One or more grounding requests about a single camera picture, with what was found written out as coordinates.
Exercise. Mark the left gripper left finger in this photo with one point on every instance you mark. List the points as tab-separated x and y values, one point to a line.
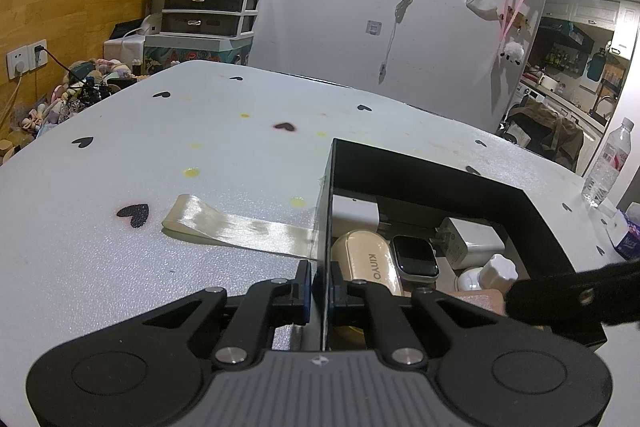
249	321

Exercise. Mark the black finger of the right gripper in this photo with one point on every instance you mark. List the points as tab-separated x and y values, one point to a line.
609	295

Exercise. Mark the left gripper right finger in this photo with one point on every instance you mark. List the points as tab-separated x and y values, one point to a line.
371	307

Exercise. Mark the gold earbuds case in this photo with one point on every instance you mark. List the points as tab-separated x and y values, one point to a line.
365	255

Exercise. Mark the black smartwatch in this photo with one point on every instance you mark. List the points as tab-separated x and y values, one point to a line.
415	259

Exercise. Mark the white power adapter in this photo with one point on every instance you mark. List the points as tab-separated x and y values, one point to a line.
354	214

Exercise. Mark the white suction cup hook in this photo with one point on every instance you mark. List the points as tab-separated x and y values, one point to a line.
499	273

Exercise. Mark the pink compact box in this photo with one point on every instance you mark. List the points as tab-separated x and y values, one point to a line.
488	299

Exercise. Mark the white wall charger cube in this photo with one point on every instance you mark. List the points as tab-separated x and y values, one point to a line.
467	244

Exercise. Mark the purple tissue box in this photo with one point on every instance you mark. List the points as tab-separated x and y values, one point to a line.
624	236

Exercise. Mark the cream satin ribbon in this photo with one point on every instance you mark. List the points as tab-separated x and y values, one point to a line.
192	218

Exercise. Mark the clear water bottle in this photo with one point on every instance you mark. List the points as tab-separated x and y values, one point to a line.
608	165

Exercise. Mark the brown jacket on chair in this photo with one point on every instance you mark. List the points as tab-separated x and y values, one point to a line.
551	135

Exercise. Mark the white plush sheep toy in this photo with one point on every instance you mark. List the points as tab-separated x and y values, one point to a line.
513	52

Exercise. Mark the pile of plush toys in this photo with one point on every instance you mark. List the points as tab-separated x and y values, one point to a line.
84	85

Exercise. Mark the white wall power outlet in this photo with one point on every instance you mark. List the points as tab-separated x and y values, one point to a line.
26	58

